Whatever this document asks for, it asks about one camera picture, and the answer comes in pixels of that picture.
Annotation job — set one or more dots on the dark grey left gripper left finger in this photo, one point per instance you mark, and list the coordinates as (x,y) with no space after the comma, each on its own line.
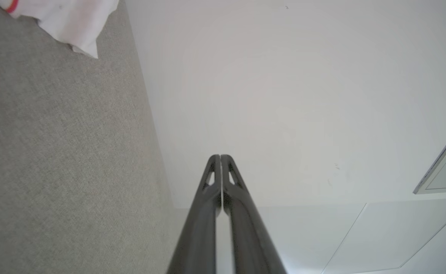
(202,228)

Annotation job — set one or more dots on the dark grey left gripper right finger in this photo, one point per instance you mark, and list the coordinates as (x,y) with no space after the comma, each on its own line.
(247,236)

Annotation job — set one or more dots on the red and white basketball jersey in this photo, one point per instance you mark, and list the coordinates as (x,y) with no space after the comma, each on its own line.
(74,19)

